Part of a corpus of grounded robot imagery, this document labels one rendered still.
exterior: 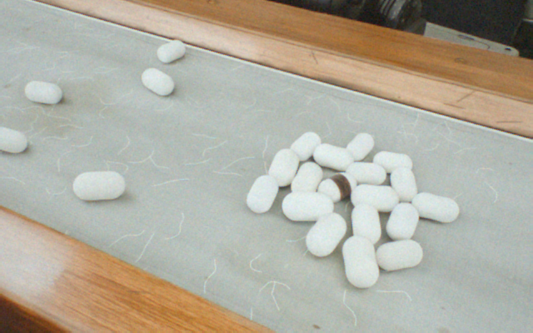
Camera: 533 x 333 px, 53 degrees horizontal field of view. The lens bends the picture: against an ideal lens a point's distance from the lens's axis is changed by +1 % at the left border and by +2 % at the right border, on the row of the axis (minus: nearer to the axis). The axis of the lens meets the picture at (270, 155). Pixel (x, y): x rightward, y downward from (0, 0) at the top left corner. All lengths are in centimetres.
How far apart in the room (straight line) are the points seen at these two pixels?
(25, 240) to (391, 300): 24
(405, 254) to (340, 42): 29
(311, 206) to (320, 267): 4
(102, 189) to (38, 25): 34
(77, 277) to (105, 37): 38
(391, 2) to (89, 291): 83
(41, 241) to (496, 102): 41
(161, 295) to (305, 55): 33
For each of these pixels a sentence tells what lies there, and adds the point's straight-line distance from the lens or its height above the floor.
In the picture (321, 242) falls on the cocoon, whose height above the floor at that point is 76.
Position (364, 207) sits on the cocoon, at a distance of 39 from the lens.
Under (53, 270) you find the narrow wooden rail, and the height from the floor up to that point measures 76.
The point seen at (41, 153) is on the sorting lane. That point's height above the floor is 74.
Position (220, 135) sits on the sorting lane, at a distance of 48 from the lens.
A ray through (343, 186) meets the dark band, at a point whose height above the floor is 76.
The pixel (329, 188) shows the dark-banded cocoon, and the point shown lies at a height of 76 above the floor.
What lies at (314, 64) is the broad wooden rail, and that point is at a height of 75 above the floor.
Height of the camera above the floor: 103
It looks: 39 degrees down
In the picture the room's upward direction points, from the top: 2 degrees clockwise
